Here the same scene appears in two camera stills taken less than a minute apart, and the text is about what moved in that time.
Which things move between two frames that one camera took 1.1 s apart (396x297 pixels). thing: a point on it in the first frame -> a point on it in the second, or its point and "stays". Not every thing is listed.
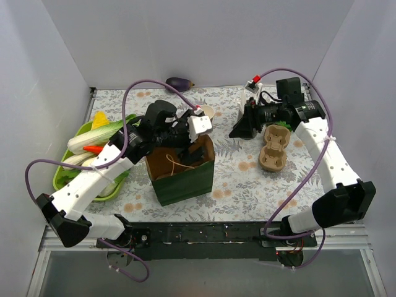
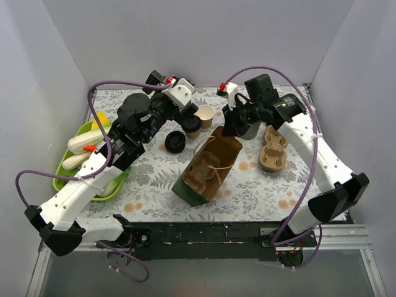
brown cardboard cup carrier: x=273 y=156 stays
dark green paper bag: x=174 y=181 -> x=202 y=179
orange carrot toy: x=93 y=149 stays
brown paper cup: x=208 y=111 stays
